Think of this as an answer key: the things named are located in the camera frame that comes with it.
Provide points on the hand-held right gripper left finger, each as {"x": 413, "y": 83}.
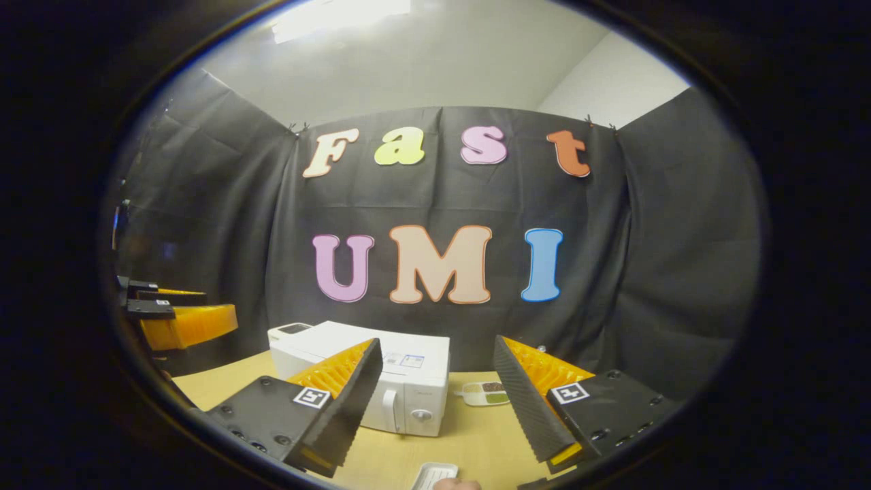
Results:
{"x": 354, "y": 408}

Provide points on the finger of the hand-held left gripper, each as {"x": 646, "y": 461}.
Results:
{"x": 190, "y": 325}
{"x": 156, "y": 291}

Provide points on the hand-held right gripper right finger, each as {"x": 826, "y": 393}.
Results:
{"x": 520, "y": 408}

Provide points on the white microwave oven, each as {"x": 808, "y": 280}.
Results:
{"x": 340, "y": 340}

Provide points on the white toaster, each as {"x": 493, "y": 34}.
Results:
{"x": 289, "y": 329}

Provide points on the white rectangular plastic box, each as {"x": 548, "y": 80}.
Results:
{"x": 434, "y": 476}

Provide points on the black backdrop cloth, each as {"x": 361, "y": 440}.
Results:
{"x": 646, "y": 238}

